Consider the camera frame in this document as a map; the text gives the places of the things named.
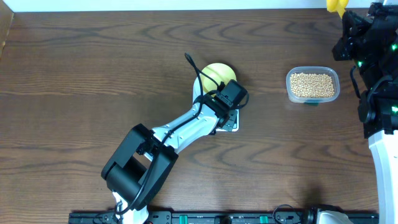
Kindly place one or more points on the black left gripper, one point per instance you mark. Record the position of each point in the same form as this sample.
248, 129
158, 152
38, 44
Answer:
232, 119

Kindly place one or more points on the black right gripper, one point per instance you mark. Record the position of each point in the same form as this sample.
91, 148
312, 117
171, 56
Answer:
354, 28

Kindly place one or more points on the yellow measuring scoop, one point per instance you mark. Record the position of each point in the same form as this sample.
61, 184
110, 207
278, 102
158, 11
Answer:
337, 6

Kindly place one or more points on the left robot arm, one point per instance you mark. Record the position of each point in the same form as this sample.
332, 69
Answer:
140, 165

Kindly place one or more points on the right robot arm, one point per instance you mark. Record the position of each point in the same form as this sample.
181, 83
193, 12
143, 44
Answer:
377, 111

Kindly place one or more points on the yellow plastic bowl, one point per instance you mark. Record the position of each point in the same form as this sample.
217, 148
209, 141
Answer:
216, 73

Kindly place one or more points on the white digital kitchen scale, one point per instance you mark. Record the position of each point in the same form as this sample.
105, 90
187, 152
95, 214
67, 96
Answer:
196, 93

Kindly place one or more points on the clear plastic container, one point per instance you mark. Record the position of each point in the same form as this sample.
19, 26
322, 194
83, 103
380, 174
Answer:
317, 70

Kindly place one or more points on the soybeans pile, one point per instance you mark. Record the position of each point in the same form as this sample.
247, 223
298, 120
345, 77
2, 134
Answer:
312, 85

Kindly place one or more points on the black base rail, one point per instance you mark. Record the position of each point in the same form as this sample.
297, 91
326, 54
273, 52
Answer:
282, 214

